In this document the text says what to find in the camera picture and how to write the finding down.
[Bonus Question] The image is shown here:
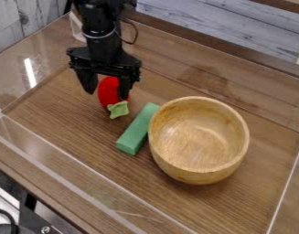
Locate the black cable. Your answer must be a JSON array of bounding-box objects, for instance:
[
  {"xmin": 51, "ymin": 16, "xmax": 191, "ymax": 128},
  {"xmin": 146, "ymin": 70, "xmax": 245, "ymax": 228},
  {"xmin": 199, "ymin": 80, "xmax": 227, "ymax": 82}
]
[{"xmin": 0, "ymin": 207, "xmax": 22, "ymax": 234}]

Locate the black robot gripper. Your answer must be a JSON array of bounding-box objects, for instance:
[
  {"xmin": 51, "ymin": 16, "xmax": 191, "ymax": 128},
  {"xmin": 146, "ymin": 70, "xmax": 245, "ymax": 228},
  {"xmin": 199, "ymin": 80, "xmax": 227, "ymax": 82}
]
[{"xmin": 66, "ymin": 47, "xmax": 142, "ymax": 100}]

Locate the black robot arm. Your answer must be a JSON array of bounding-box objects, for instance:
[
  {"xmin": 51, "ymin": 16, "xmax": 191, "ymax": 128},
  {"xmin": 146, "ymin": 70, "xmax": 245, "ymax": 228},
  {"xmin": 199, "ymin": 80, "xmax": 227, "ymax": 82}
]
[{"xmin": 66, "ymin": 0, "xmax": 142, "ymax": 101}]

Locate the red plush strawberry toy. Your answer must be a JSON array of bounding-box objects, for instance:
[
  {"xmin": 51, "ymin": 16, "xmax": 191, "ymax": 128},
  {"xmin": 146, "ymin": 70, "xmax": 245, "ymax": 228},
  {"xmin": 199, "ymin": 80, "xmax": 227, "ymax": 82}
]
[{"xmin": 98, "ymin": 76, "xmax": 130, "ymax": 120}]

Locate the clear acrylic corner bracket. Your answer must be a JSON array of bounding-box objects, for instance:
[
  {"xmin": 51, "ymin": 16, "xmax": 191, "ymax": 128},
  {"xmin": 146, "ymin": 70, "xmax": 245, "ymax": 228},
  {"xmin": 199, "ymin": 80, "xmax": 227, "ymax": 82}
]
[{"xmin": 70, "ymin": 12, "xmax": 86, "ymax": 43}]

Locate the green rectangular block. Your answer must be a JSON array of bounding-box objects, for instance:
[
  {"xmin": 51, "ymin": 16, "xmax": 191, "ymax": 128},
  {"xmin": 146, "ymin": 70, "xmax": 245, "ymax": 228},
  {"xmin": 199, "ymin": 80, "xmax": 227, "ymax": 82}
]
[{"xmin": 117, "ymin": 102, "xmax": 161, "ymax": 155}]

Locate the black table leg frame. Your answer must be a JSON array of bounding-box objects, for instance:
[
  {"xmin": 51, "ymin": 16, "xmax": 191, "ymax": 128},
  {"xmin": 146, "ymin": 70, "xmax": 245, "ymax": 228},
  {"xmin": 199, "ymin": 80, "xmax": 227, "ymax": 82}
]
[{"xmin": 19, "ymin": 193, "xmax": 63, "ymax": 234}]

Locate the light wooden bowl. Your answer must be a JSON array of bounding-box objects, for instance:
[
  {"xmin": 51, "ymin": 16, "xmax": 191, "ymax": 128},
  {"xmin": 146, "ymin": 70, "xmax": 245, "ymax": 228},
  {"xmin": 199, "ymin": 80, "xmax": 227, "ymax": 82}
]
[{"xmin": 149, "ymin": 96, "xmax": 250, "ymax": 185}]

